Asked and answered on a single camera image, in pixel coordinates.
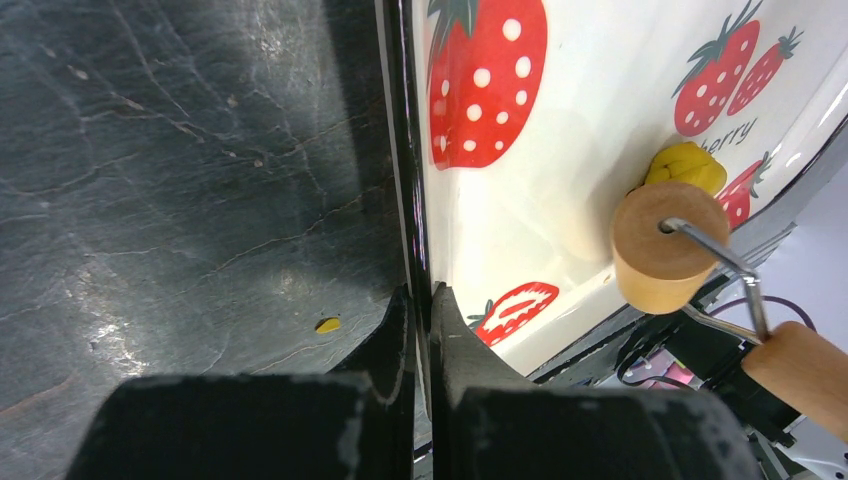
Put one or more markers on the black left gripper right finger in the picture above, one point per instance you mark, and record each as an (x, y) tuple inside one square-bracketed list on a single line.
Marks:
[(490, 422)]

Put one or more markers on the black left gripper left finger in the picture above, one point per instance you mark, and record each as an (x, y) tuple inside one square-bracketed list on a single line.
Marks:
[(353, 422)]

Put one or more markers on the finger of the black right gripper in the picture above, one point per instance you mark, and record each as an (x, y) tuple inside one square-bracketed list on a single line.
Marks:
[(715, 358)]

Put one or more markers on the wooden dough roller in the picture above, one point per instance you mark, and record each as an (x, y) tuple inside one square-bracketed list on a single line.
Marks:
[(666, 240)]

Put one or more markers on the yellow dough ball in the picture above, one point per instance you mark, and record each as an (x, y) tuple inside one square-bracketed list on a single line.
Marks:
[(687, 163)]

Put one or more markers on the white strawberry tray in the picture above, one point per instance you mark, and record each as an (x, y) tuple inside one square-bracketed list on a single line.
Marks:
[(519, 126)]

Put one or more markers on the yellow dough crumb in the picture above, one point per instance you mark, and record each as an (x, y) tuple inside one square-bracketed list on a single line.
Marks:
[(328, 325)]

